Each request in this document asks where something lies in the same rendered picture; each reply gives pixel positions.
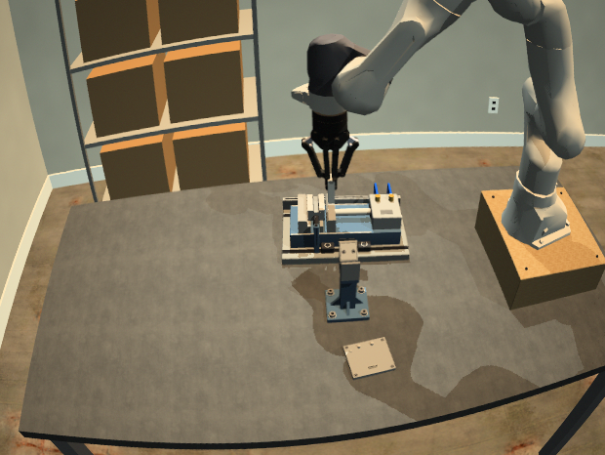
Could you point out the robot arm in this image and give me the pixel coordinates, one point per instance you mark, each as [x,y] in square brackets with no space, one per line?
[534,209]

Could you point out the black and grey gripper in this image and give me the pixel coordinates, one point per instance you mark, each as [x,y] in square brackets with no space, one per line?
[330,125]

